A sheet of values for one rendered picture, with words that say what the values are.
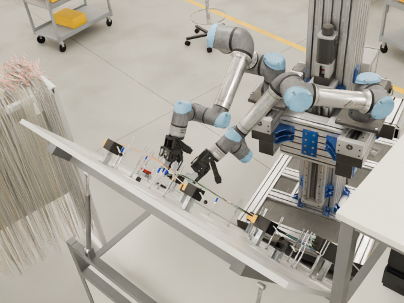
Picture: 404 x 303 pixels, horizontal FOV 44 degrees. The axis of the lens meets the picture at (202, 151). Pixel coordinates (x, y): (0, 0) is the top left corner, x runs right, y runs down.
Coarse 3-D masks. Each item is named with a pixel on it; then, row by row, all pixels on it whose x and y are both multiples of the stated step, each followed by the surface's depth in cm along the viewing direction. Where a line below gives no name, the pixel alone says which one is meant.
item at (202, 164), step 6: (204, 150) 238; (198, 156) 239; (204, 156) 237; (210, 156) 236; (192, 162) 243; (198, 162) 236; (204, 162) 238; (192, 168) 237; (198, 168) 237; (204, 168) 237
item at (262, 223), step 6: (258, 216) 186; (258, 222) 185; (264, 222) 184; (270, 222) 182; (264, 228) 183; (270, 228) 183; (258, 234) 185; (264, 234) 185; (270, 234) 184; (258, 240) 184
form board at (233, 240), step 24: (24, 120) 184; (72, 144) 193; (96, 168) 161; (120, 168) 205; (168, 192) 219; (192, 216) 160; (216, 216) 234; (216, 240) 133; (240, 240) 169; (264, 264) 133; (288, 264) 179; (288, 288) 123; (312, 288) 139
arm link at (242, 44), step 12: (240, 36) 225; (240, 48) 224; (252, 48) 226; (240, 60) 223; (228, 72) 223; (240, 72) 223; (228, 84) 221; (216, 96) 223; (228, 96) 220; (216, 108) 219; (228, 108) 221; (204, 120) 221; (216, 120) 218; (228, 120) 220
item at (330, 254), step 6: (324, 240) 182; (324, 246) 181; (330, 246) 180; (336, 246) 179; (330, 252) 179; (336, 252) 178; (324, 258) 180; (330, 258) 179; (324, 264) 181; (330, 264) 181; (324, 270) 181; (318, 276) 181; (324, 276) 181
